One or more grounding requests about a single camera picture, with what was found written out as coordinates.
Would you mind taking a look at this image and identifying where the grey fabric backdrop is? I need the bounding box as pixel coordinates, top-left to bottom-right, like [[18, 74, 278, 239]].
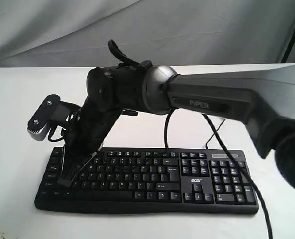
[[0, 0, 295, 67]]

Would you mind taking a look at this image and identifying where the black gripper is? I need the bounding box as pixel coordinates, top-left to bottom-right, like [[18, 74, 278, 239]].
[[57, 98, 119, 187]]

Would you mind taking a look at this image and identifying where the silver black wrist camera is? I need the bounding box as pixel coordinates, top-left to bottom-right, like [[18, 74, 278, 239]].
[[27, 94, 81, 141]]

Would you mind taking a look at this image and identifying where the black USB cable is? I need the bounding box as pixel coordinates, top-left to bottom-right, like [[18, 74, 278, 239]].
[[203, 119, 225, 150]]

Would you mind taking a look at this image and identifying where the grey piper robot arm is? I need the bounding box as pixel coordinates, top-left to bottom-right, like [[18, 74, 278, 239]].
[[64, 61, 295, 189]]

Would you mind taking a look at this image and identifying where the black acer keyboard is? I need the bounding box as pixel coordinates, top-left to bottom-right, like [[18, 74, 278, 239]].
[[34, 147, 259, 214]]

